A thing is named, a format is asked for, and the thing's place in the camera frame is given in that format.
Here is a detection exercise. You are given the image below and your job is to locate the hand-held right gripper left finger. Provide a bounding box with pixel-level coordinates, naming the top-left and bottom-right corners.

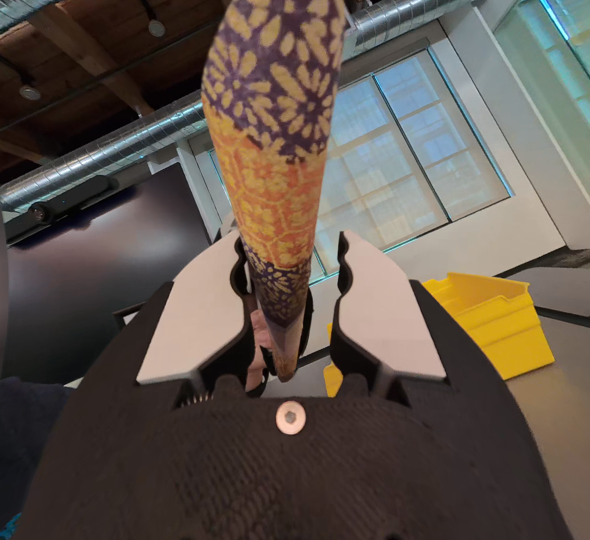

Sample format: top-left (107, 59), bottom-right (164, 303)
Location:
top-left (136, 229), bottom-right (257, 395)

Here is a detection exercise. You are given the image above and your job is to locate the large window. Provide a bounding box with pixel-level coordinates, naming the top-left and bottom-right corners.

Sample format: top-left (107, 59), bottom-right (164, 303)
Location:
top-left (207, 49), bottom-right (513, 284)

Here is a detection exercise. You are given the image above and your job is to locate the patterned origami paper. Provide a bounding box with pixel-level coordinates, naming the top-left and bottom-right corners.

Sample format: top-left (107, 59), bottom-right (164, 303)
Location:
top-left (200, 0), bottom-right (347, 382)

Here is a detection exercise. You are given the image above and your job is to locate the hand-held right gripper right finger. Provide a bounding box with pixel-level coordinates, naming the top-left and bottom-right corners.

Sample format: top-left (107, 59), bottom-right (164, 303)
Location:
top-left (329, 229), bottom-right (448, 397)

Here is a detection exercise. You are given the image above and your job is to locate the yellow plastic bin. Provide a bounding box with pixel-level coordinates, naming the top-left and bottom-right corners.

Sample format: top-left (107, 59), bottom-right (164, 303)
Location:
top-left (323, 272), bottom-right (555, 398)

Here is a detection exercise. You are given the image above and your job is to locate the black video bar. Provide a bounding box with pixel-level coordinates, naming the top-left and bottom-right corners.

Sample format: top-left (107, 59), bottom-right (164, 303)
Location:
top-left (5, 175), bottom-right (120, 246)

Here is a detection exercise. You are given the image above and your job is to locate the person's left hand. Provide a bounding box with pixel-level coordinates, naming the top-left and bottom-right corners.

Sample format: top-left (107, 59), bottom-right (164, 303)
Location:
top-left (246, 310), bottom-right (273, 394)

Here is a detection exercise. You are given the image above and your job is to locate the large dark display screen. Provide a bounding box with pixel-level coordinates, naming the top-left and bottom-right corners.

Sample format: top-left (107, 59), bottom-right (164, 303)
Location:
top-left (0, 162), bottom-right (217, 384)

